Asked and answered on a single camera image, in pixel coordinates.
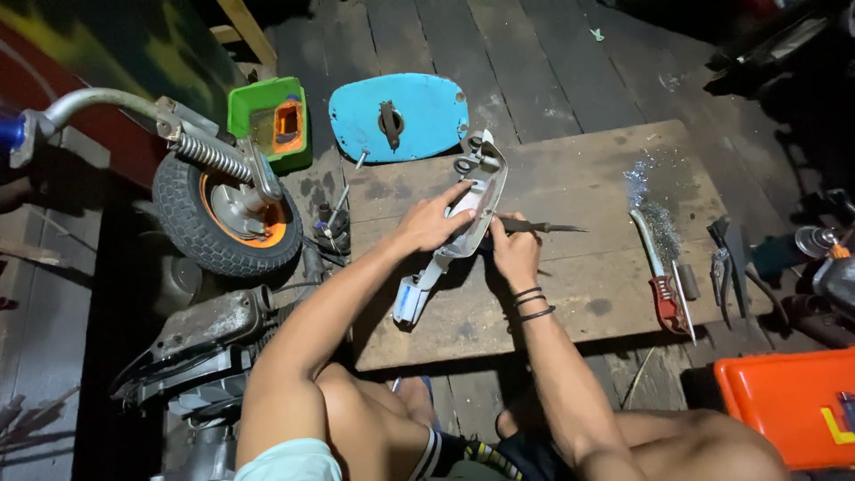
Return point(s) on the small grey metal cylinder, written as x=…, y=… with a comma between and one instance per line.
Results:
x=689, y=282

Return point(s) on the dark vehicle part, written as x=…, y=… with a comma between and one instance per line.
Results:
x=781, y=47

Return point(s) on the silver scooter housing part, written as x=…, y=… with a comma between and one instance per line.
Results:
x=482, y=180

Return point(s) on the pile of metal shavings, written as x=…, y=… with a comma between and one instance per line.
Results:
x=658, y=220

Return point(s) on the person's leg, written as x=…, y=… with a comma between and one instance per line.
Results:
x=374, y=427
x=688, y=447

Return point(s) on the dark pliers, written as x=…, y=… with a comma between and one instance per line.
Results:
x=720, y=267

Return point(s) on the plywood work board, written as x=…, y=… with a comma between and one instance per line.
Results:
x=601, y=187

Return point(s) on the grey scooter fork with spring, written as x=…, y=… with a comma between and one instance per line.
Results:
x=200, y=148

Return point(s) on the blue scooter side cover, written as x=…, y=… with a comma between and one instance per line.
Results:
x=421, y=110

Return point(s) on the dark metal file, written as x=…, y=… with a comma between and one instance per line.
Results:
x=551, y=228

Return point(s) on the person's right hand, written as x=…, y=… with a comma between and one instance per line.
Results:
x=518, y=257

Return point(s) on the teal angle grinder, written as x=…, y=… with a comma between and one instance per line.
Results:
x=778, y=257

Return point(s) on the person's right leg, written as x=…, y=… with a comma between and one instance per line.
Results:
x=688, y=447

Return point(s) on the blue flip-flop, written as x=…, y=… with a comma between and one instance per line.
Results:
x=397, y=384

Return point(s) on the green plastic box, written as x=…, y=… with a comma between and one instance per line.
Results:
x=257, y=110

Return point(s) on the black wristband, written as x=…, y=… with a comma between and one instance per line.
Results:
x=540, y=313
x=531, y=300
x=528, y=292

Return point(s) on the person's left leg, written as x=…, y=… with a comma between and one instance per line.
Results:
x=374, y=427

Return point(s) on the small green scrap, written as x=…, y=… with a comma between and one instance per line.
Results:
x=597, y=35

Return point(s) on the grimy scooter engine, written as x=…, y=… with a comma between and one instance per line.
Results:
x=200, y=334

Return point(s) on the grey can with orange cap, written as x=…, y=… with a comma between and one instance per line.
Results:
x=836, y=277

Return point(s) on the thin metal rod tool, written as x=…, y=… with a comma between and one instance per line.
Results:
x=684, y=300

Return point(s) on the cluster of dark sockets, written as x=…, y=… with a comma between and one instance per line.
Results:
x=337, y=230

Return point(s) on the orange plastic toolbox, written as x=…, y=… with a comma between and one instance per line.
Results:
x=775, y=401

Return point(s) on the person's left hand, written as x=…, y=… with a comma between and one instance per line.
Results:
x=427, y=227

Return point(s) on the wooden frame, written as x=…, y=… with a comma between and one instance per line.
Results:
x=250, y=30

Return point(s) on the dark striped shorts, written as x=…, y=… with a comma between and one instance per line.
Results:
x=487, y=457

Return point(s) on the small metal bolt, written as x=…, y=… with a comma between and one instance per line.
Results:
x=361, y=159

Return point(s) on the scooter wheel with orange rim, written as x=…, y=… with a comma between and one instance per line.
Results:
x=184, y=214

